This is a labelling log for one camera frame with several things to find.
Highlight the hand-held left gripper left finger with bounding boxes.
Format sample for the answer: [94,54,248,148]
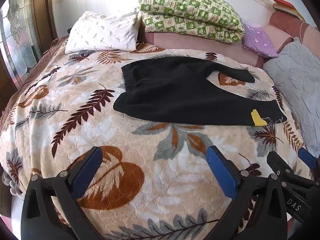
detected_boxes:
[21,146,104,240]

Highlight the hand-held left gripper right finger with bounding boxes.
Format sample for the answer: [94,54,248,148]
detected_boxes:
[205,145,288,240]

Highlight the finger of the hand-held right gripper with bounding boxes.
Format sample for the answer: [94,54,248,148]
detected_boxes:
[297,147,320,178]
[266,151,296,181]

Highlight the black pants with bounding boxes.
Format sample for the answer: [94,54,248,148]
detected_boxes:
[113,56,288,127]

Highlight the leaf print fleece blanket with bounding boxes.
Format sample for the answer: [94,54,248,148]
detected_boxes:
[0,44,313,240]

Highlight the grey quilted cover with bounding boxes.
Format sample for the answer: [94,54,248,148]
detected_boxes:
[262,37,320,153]

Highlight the purple floral pillow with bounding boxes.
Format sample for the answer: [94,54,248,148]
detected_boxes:
[242,21,279,58]

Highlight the pink bed sheet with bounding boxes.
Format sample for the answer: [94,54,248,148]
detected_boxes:
[144,30,293,68]

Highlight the white sprig print pillow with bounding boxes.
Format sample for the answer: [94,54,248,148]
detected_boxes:
[64,10,143,55]

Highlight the dark pink padded headboard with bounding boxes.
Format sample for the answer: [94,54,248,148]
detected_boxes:
[269,11,320,55]

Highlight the beige book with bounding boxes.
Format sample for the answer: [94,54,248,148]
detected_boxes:
[274,4,307,22]

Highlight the stained glass window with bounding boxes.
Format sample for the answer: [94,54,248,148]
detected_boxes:
[0,0,42,87]

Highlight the red book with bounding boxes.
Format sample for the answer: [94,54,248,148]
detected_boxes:
[272,0,296,8]

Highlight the green checked folded quilt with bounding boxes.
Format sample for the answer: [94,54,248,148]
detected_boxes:
[138,0,245,43]

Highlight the brown wooden window frame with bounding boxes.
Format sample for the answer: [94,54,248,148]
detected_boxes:
[29,0,58,53]

